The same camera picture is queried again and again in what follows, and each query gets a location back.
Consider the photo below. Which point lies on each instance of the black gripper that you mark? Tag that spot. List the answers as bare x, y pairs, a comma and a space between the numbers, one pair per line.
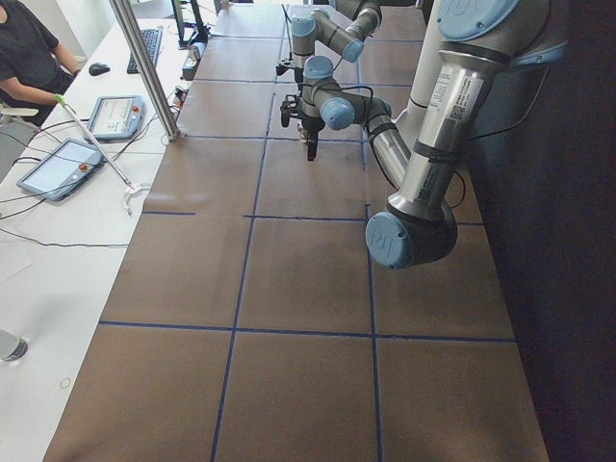
311, 126

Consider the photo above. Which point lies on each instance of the chrome PPR valve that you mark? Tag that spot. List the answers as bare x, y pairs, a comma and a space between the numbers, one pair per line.
302, 132

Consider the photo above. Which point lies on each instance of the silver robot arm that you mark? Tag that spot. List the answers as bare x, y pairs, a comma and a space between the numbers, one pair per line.
467, 44
309, 27

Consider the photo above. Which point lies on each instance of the metal cylinder weight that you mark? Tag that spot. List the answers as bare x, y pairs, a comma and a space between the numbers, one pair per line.
194, 53

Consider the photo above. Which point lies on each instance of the black monitor stand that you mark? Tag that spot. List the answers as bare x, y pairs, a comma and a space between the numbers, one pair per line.
189, 31

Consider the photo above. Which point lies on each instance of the black keyboard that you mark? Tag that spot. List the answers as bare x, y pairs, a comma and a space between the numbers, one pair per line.
152, 40

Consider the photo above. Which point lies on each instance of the upper teach pendant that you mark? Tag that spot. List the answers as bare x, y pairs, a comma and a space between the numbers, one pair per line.
116, 118

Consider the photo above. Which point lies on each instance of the teach pendant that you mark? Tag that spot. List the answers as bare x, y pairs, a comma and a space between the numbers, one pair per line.
63, 171
116, 118

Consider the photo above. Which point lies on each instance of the black computer mouse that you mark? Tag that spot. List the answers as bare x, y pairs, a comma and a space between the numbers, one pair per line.
97, 69

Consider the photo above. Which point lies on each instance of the lower teach pendant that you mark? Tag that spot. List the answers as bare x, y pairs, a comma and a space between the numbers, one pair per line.
63, 171

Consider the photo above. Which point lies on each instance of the seated person dark shirt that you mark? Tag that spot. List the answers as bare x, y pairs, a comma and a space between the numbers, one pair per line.
35, 66

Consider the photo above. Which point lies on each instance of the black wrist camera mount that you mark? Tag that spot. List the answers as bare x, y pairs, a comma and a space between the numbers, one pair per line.
290, 109

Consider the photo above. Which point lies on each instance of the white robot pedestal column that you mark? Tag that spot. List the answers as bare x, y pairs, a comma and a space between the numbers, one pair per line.
429, 66

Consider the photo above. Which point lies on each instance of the aluminium frame post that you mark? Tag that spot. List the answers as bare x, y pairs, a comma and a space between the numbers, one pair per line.
132, 32

